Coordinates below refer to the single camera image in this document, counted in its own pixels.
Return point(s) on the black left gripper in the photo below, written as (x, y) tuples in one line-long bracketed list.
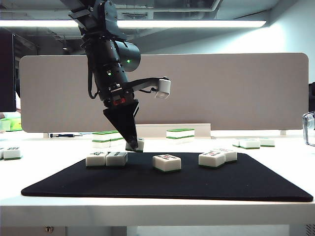
[(118, 97)]

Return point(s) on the bird print mahjong tile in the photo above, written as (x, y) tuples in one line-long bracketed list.
[(95, 161)]

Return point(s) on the white divider base cover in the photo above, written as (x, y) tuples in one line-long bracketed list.
[(152, 130)]

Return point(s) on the black blue screwdriver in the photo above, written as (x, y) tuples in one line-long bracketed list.
[(61, 135)]

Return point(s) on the black fabric mat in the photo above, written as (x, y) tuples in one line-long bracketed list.
[(147, 184)]

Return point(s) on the white divider foot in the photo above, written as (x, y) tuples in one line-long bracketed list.
[(46, 135), (283, 132)]

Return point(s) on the grey fabric desk divider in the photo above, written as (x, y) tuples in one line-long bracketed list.
[(221, 93)]

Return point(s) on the long ceiling light strip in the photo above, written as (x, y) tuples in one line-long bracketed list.
[(197, 23)]

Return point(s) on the yellow green package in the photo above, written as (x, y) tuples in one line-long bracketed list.
[(16, 125)]

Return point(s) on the white green box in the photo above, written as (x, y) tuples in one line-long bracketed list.
[(5, 125)]

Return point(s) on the dark cabinet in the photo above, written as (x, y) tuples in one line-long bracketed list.
[(7, 73)]

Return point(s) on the metal table bolt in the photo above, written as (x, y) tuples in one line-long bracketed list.
[(48, 229)]

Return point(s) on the clear plastic container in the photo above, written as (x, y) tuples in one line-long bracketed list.
[(304, 123)]

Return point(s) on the black background object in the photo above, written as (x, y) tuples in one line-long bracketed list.
[(312, 98)]

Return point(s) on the grey vented panel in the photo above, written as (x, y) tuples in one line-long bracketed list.
[(310, 229)]

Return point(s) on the black camera bracket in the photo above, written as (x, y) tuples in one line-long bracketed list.
[(142, 82)]

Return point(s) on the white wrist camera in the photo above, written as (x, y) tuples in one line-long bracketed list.
[(163, 87)]

